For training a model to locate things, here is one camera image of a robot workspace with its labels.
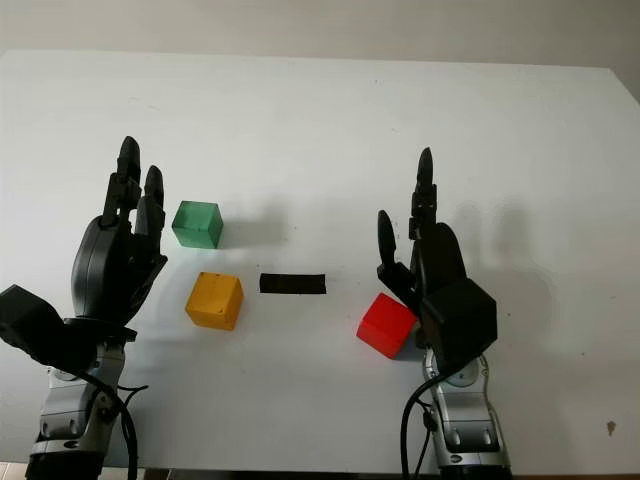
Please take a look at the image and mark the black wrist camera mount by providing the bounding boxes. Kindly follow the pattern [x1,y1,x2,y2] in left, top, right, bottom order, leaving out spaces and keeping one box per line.
[0,284,100,375]
[419,278,498,374]

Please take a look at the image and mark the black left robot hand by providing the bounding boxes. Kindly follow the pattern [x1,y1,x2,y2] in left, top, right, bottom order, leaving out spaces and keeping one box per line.
[64,135,169,344]

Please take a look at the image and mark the green cube block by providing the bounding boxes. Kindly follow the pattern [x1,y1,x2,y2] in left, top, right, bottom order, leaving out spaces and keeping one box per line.
[171,200,224,249]

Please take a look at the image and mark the red cube block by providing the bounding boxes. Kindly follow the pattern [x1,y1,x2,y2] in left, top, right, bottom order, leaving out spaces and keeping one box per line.
[355,292,419,360]

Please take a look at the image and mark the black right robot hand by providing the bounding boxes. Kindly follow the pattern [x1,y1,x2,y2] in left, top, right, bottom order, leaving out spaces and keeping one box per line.
[377,147,469,351]

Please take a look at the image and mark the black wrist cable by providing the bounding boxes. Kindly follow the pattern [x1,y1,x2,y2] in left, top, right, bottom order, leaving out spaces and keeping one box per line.
[400,359,476,480]
[64,367,150,480]

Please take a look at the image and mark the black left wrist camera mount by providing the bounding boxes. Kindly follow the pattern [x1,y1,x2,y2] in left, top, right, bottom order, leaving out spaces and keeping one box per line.
[0,284,100,375]

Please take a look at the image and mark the black tape strip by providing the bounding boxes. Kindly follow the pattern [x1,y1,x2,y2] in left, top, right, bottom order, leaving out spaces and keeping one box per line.
[258,273,328,296]

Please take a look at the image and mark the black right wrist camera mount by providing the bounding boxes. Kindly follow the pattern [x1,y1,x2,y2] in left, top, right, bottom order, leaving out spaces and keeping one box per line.
[419,278,498,374]

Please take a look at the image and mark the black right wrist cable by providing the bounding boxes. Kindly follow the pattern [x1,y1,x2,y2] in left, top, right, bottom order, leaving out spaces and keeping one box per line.
[400,359,476,480]

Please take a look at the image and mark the yellow cube block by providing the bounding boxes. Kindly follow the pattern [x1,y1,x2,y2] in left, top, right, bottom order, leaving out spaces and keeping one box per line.
[184,271,245,332]

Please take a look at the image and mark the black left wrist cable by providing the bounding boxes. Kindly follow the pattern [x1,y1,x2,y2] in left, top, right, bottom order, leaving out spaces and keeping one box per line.
[64,367,150,480]

